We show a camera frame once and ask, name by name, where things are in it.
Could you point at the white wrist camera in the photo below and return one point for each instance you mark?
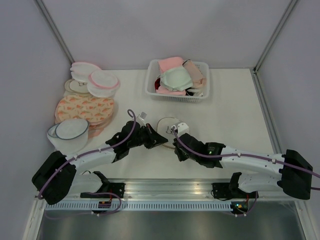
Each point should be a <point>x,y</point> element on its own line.
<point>141,119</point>
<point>180,128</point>

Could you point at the right aluminium frame post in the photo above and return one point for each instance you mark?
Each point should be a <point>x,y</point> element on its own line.
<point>275,34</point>

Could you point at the beige trimmed mesh laundry bag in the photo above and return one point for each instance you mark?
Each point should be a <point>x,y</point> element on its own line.
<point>164,128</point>

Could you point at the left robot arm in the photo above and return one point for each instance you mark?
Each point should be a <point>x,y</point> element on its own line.
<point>61,175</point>

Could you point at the carrot print laundry bag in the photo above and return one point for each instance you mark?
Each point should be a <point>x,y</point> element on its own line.
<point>95,110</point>

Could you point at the beige flat laundry bag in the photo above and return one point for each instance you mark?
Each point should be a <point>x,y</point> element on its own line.
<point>75,86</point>

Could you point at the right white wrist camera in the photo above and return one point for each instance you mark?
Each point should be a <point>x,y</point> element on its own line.
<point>180,128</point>

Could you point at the pink trimmed bag at back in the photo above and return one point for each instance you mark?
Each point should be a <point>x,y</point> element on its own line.
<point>80,71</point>

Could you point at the white slotted cable duct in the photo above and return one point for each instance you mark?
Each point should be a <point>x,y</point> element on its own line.
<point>176,206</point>

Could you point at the aluminium frame post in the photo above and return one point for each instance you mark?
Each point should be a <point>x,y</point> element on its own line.
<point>44,11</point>
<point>275,34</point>

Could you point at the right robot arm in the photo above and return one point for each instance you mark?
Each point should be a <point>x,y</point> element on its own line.
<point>288,172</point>

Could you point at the pink trimmed mesh laundry bag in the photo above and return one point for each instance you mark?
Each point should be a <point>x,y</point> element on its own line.
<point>103,84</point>

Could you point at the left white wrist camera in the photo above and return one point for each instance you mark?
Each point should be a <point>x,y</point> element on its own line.
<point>141,119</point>

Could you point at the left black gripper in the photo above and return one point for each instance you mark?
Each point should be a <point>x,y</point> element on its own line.
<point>154,138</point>

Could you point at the left aluminium frame post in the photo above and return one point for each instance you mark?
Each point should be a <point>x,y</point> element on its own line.
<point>44,11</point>

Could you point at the aluminium mounting rail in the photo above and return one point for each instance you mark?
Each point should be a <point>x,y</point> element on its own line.
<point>160,189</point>

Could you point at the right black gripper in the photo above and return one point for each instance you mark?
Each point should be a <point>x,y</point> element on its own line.
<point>180,156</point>

